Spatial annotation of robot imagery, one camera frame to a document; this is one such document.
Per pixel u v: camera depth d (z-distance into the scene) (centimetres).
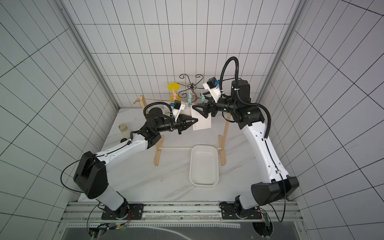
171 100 64
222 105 56
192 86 89
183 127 67
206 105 54
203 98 62
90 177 44
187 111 67
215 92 55
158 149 95
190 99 62
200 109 60
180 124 63
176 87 88
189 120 68
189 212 75
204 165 85
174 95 93
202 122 70
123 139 90
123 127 95
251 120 47
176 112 63
